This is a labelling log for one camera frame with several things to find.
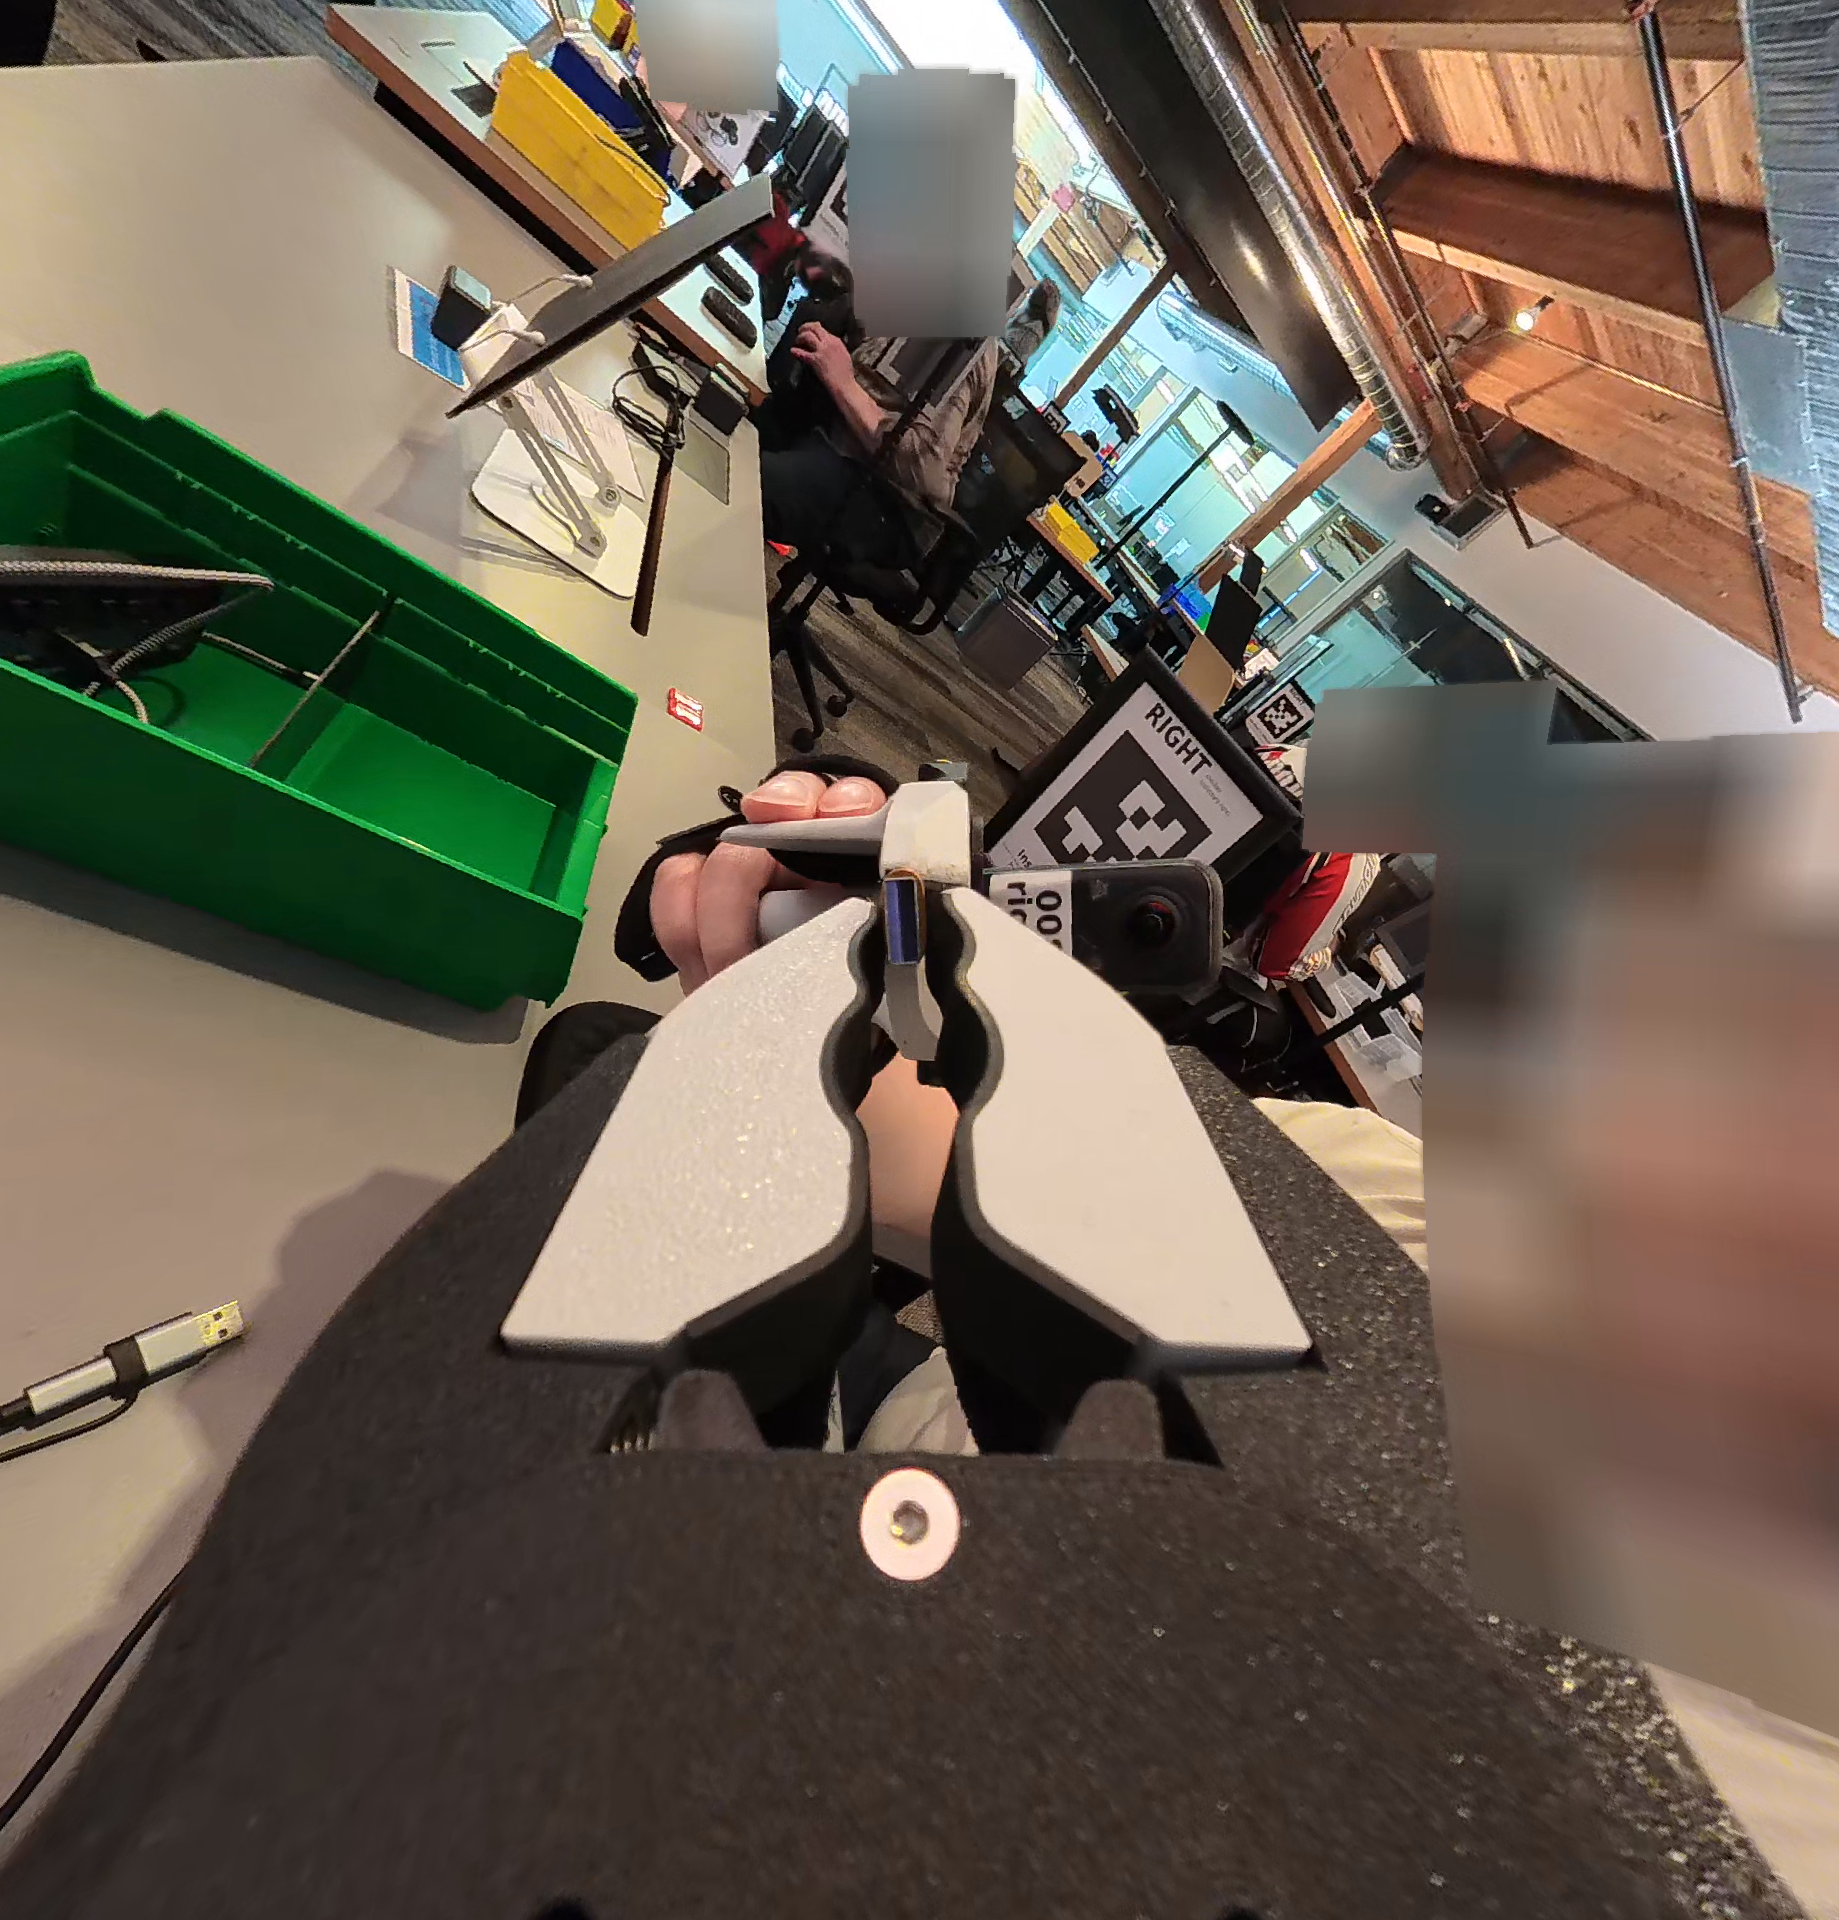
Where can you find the grey waste bin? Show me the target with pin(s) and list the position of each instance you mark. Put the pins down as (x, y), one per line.
(1006, 645)

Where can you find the shiny foil packet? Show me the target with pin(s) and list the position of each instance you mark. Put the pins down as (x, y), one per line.
(409, 337)

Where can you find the green plastic bin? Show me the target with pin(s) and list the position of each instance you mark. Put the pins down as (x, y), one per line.
(409, 810)

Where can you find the foil wrapped ceiling duct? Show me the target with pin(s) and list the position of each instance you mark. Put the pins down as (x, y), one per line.
(1827, 300)

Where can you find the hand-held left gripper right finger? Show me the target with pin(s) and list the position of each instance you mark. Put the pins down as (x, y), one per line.
(1114, 1199)

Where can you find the yellow storage bin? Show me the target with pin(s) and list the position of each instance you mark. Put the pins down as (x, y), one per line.
(575, 150)

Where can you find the black white tag sign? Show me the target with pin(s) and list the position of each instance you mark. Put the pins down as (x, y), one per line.
(1144, 780)

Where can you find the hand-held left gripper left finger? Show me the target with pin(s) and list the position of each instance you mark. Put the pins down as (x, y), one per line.
(696, 1199)

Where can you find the red object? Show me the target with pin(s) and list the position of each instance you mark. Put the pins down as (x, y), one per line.
(1317, 914)

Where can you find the person's right hand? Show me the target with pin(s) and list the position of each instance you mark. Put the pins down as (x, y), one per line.
(709, 914)

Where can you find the black wrist rest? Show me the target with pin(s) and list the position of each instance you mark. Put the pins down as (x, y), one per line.
(575, 1065)

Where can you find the black swivel chair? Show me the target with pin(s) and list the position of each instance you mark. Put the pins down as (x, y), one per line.
(858, 577)

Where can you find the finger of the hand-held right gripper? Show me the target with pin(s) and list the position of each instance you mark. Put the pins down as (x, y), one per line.
(806, 913)
(934, 825)

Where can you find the black tilted board stand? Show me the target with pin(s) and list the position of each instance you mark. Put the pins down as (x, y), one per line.
(634, 286)

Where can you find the silver spiral ceiling duct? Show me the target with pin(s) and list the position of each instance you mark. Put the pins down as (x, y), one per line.
(1310, 225)

